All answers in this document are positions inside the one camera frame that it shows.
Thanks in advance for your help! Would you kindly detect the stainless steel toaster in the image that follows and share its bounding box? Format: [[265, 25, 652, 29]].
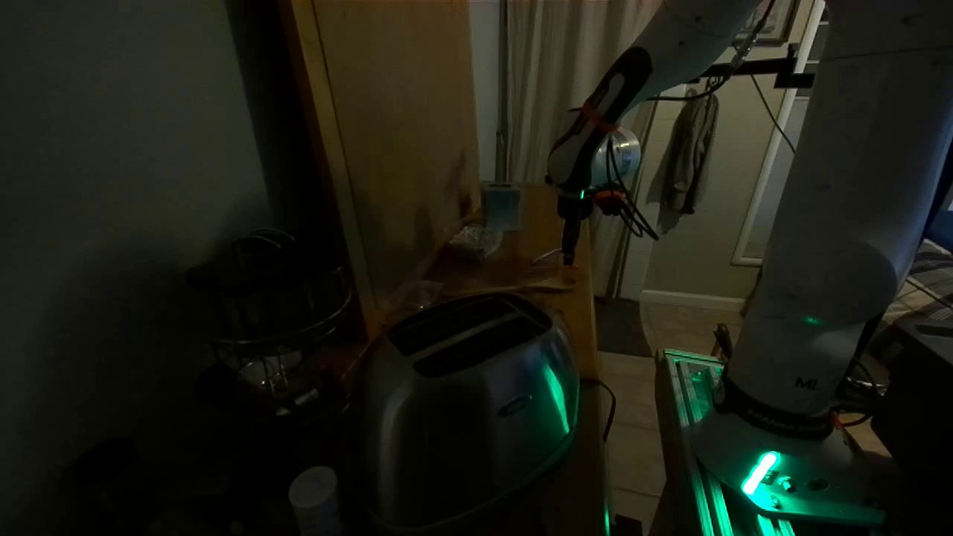
[[355, 290, 585, 534]]

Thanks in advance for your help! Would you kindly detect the white sponge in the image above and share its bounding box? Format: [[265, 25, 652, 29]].
[[450, 223, 506, 263]]

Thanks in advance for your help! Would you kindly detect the beige curtain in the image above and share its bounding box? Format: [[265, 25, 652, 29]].
[[500, 0, 657, 190]]

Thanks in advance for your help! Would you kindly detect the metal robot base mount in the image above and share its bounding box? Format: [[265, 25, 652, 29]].
[[652, 347, 895, 536]]

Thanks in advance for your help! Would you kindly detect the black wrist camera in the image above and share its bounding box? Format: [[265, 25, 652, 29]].
[[593, 189, 631, 217]]

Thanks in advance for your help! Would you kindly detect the wooden spoon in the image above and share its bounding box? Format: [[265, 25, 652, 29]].
[[489, 275, 579, 297]]

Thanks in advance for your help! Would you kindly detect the black mounting bar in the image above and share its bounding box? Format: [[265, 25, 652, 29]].
[[681, 41, 818, 95]]

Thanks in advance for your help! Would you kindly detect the hanging grey cloth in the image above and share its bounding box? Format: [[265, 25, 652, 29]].
[[648, 89, 722, 236]]

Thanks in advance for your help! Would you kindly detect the thin toaster power cable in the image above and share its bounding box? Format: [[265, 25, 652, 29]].
[[578, 373, 620, 472]]

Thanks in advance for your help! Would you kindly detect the wooden back panel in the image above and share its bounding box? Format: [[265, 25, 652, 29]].
[[285, 0, 489, 330]]

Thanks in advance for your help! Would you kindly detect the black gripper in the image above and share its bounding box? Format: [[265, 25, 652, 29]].
[[556, 183, 603, 269]]

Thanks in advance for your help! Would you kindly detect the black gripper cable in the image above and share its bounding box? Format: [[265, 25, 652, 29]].
[[602, 128, 664, 245]]

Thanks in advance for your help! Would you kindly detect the blue tissue box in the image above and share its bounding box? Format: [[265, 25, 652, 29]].
[[483, 178, 527, 236]]

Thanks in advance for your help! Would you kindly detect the white plastic cup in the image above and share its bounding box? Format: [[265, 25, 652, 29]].
[[285, 463, 344, 536]]

